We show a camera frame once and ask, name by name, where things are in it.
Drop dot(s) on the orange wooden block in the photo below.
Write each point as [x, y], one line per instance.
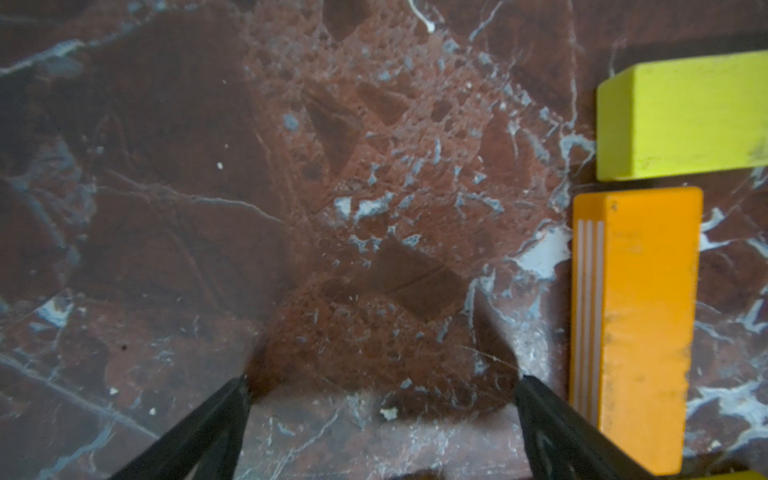
[635, 265]

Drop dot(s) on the large yellow-green wooden block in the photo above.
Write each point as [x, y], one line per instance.
[681, 117]

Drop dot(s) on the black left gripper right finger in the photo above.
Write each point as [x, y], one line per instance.
[560, 444]

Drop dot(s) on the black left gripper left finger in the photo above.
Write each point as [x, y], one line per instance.
[206, 444]

